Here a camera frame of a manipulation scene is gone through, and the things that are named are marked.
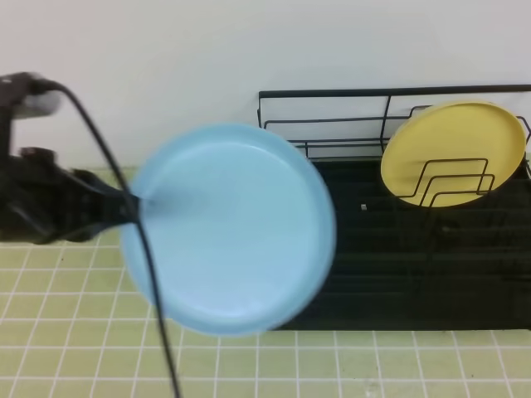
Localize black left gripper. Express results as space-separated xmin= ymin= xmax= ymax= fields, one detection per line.
xmin=1 ymin=148 xmax=134 ymax=245

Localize light blue plastic plate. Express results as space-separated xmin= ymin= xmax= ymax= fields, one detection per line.
xmin=120 ymin=124 xmax=336 ymax=336

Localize yellow plastic plate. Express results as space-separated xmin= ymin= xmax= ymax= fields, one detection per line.
xmin=381 ymin=101 xmax=526 ymax=207

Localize black camera cable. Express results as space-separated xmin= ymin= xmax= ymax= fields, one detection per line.
xmin=37 ymin=80 xmax=183 ymax=398

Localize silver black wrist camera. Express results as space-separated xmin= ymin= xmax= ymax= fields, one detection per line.
xmin=1 ymin=72 xmax=61 ymax=119

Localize black wire dish rack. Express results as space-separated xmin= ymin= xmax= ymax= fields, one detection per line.
xmin=257 ymin=84 xmax=530 ymax=331

